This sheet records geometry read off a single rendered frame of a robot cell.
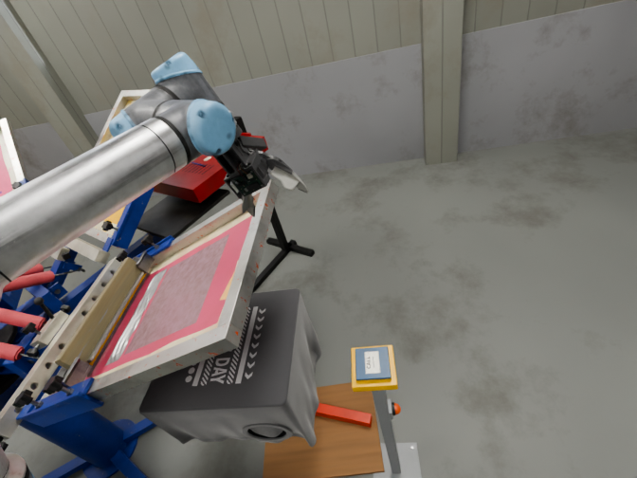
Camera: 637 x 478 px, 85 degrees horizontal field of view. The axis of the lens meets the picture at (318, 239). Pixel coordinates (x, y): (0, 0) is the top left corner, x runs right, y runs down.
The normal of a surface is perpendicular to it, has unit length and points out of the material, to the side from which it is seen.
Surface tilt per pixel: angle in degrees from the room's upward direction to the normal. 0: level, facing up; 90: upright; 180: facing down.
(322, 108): 90
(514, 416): 0
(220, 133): 90
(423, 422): 0
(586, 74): 90
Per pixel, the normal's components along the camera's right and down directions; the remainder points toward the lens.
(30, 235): 0.79, 0.17
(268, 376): -0.22, -0.74
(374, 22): -0.11, 0.66
